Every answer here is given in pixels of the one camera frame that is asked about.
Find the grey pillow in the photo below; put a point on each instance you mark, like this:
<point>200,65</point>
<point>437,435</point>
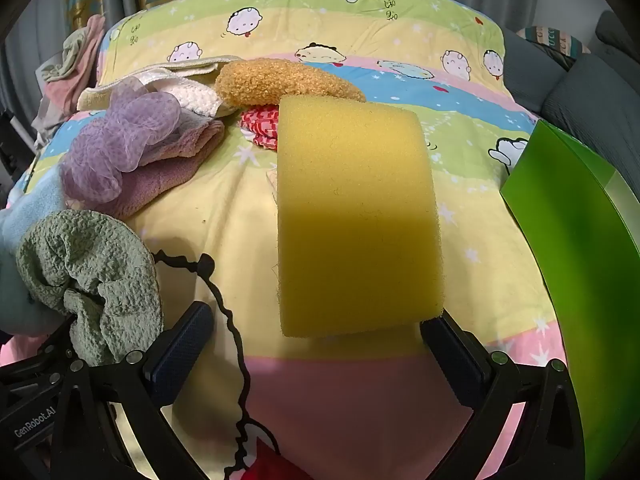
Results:
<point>590,92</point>

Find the cream towel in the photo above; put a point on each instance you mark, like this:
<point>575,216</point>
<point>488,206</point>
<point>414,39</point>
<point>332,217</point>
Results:
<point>165,67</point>

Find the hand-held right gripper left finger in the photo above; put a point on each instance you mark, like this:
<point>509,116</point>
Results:
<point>180,350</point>

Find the white knit cloth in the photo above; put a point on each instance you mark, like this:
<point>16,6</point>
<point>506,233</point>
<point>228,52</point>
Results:
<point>196,98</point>

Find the green cardboard box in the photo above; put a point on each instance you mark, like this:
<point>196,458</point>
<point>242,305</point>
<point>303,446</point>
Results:
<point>565,235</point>

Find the green waffle cloth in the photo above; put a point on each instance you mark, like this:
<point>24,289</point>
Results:
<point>100,260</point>

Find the brown cookie plush toy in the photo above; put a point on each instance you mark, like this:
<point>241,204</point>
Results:
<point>280,82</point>

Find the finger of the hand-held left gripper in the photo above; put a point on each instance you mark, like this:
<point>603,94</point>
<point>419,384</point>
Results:
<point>55,341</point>

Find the patterned cushion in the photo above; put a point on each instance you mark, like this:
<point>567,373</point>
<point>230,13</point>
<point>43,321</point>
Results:
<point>555,42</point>

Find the light blue plush cloth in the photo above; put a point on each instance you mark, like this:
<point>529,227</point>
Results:
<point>20,220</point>

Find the cartoon printed blanket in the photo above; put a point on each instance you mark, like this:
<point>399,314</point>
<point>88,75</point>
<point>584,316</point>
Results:
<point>350,45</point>

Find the mauve fleece towel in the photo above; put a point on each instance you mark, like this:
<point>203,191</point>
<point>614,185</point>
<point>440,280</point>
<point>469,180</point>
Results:
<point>165,170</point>

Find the pink garment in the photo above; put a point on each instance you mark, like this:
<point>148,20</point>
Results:
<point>65,92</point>

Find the purple mesh bath pouf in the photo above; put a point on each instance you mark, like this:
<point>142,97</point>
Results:
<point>110,145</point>

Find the grey green garment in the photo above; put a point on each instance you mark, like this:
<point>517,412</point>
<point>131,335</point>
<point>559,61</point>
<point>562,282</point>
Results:
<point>65,55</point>

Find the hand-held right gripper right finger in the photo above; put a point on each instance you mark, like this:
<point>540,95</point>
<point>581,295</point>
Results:
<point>452,355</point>

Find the yellow sponge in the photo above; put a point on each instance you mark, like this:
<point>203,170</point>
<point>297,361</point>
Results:
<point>355,210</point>

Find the red and white checked cloth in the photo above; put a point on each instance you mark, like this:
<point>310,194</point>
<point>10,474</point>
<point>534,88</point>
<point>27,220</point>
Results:
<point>260,125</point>

